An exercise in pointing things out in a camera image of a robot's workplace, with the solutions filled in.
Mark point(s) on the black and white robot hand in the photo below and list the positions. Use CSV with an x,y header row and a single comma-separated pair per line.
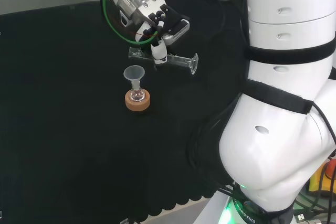
x,y
159,52

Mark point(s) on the clear graduated cylinder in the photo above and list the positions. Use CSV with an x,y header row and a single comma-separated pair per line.
x,y
181,60

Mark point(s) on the glass round-bottom flask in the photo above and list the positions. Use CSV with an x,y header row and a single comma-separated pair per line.
x,y
137,96

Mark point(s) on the clear plastic funnel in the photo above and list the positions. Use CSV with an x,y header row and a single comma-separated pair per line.
x,y
133,72

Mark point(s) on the black bench cloth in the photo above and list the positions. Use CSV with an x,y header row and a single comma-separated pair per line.
x,y
65,103

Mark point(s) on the yellow stop button box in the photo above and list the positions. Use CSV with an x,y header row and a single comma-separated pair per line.
x,y
315,182

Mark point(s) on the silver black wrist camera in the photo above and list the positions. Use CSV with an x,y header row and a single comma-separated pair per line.
x,y
178,28

